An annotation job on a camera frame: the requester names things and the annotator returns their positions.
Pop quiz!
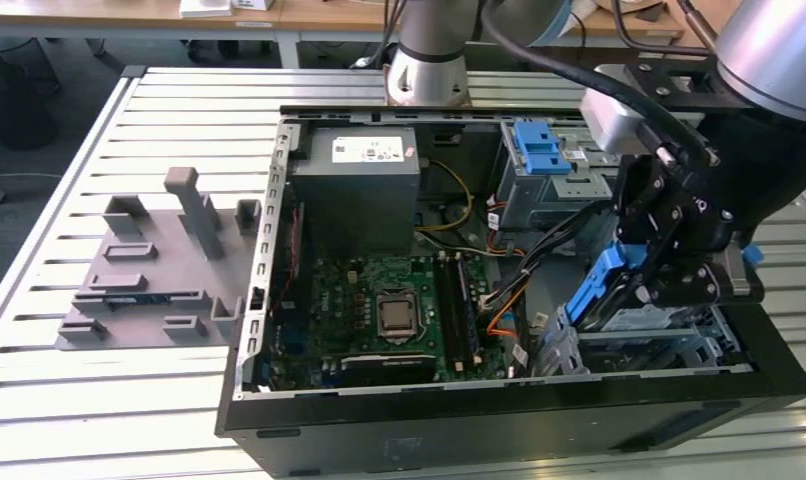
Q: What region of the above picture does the grey power supply unit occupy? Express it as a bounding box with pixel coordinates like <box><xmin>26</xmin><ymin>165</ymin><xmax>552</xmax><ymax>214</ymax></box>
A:
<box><xmin>288</xmin><ymin>125</ymin><xmax>423</xmax><ymax>256</ymax></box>

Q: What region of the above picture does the large white box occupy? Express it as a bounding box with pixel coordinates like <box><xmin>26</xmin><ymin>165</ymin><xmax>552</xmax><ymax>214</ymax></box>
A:
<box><xmin>179</xmin><ymin>0</ymin><xmax>235</xmax><ymax>20</ymax></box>

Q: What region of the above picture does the installed RAM stick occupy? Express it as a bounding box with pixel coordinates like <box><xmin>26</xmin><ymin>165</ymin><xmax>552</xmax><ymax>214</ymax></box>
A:
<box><xmin>453</xmin><ymin>259</ymin><xmax>481</xmax><ymax>361</ymax></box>

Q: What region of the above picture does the yellow wire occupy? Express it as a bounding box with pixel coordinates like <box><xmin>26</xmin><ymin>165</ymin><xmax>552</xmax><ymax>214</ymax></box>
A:
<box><xmin>415</xmin><ymin>159</ymin><xmax>475</xmax><ymax>234</ymax></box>

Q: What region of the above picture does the silver CPU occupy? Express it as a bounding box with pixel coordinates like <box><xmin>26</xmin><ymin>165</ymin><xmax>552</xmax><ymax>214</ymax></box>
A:
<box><xmin>375</xmin><ymin>298</ymin><xmax>419</xmax><ymax>337</ymax></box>

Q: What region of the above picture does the green motherboard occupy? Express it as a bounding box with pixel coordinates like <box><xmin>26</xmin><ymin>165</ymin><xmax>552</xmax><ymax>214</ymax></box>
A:
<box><xmin>268</xmin><ymin>252</ymin><xmax>511</xmax><ymax>391</ymax></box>

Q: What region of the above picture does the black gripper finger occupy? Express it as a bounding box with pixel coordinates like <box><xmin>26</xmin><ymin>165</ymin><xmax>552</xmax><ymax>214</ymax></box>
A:
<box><xmin>612</xmin><ymin>149</ymin><xmax>690</xmax><ymax>296</ymax></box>
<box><xmin>642</xmin><ymin>246</ymin><xmax>766</xmax><ymax>307</ymax></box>

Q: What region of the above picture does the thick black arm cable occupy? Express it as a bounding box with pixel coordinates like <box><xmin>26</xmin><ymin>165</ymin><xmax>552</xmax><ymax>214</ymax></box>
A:
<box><xmin>479</xmin><ymin>0</ymin><xmax>719</xmax><ymax>169</ymax></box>

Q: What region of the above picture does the black waste bin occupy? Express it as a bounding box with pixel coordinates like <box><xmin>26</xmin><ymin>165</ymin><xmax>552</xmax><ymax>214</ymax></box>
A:
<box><xmin>0</xmin><ymin>37</ymin><xmax>62</xmax><ymax>151</ymax></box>

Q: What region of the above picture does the blue plastic drive latch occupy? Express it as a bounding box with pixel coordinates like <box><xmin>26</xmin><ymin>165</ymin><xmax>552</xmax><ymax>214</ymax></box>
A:
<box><xmin>512</xmin><ymin>119</ymin><xmax>575</xmax><ymax>176</ymax></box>

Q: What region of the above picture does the metal disk bay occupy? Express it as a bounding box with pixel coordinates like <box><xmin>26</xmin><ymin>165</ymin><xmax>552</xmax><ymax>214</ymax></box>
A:
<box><xmin>552</xmin><ymin>299</ymin><xmax>738</xmax><ymax>376</ymax></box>

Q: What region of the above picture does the orange wire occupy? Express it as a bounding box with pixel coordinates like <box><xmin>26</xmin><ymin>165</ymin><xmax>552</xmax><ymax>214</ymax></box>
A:
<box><xmin>485</xmin><ymin>294</ymin><xmax>531</xmax><ymax>341</ymax></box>

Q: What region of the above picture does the white plastic tube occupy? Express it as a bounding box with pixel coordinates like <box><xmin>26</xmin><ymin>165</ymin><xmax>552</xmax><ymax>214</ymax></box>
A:
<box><xmin>567</xmin><ymin>0</ymin><xmax>608</xmax><ymax>19</ymax></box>

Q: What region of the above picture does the metal optical drive cage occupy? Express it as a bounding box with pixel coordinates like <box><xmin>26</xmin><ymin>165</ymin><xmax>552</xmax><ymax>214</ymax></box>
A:
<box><xmin>495</xmin><ymin>119</ymin><xmax>628</xmax><ymax>234</ymax></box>

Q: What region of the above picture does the hard disk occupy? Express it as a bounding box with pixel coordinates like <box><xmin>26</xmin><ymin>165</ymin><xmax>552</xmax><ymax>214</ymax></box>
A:
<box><xmin>566</xmin><ymin>243</ymin><xmax>651</xmax><ymax>332</ymax></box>

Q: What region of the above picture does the black graphics card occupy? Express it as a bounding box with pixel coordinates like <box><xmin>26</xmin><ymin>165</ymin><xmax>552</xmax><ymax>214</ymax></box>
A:
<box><xmin>335</xmin><ymin>352</ymin><xmax>437</xmax><ymax>387</ymax></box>

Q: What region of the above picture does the wooden desk white frame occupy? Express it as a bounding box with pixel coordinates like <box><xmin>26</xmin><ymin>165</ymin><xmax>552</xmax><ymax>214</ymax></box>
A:
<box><xmin>0</xmin><ymin>0</ymin><xmax>301</xmax><ymax>69</ymax></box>
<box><xmin>279</xmin><ymin>0</ymin><xmax>684</xmax><ymax>76</ymax></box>

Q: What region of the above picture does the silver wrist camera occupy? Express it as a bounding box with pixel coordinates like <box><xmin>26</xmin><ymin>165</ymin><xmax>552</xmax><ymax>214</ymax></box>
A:
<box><xmin>579</xmin><ymin>64</ymin><xmax>659</xmax><ymax>154</ymax></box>

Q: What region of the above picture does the grey parts rack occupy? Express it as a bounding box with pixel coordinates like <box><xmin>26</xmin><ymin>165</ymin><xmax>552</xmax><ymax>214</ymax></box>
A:
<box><xmin>53</xmin><ymin>166</ymin><xmax>265</xmax><ymax>355</ymax></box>

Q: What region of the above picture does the black wire bundle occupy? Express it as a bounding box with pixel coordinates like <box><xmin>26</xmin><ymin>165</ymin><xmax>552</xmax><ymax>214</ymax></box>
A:
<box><xmin>479</xmin><ymin>197</ymin><xmax>618</xmax><ymax>311</ymax></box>

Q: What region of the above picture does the black PC case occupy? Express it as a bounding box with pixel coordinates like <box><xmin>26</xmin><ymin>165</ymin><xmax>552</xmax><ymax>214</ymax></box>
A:
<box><xmin>213</xmin><ymin>104</ymin><xmax>806</xmax><ymax>477</ymax></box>

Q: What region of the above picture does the thin black hanging cable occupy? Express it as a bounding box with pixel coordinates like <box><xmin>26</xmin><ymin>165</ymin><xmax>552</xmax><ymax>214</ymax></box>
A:
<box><xmin>356</xmin><ymin>0</ymin><xmax>404</xmax><ymax>70</ymax></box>

